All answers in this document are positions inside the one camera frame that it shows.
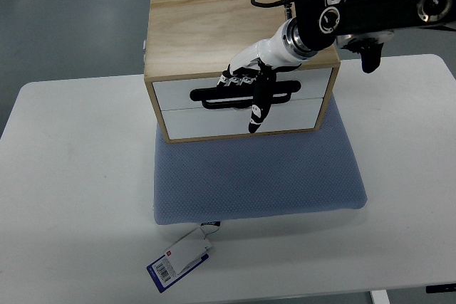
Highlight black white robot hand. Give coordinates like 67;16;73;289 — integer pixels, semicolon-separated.
217;19;317;133

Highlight black drawer handle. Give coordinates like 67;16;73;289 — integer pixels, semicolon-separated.
190;80;301;110

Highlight white drawer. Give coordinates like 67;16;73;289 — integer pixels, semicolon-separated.
152;68;332;111
162;98;323;140

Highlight wooden drawer cabinet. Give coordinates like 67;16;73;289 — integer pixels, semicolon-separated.
144;0;341;143

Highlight white clip behind cabinet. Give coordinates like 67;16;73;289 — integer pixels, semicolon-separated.
142;40;146;65

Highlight blue grey cushion mat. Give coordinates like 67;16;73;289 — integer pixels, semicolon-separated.
153;100;367;225

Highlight white blue price tag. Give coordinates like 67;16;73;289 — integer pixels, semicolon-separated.
147;221;221;293

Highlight white table leg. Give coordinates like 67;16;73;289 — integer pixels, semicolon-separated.
370;290;390;304

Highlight black table controller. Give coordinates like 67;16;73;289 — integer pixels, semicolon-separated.
425;283;456;294

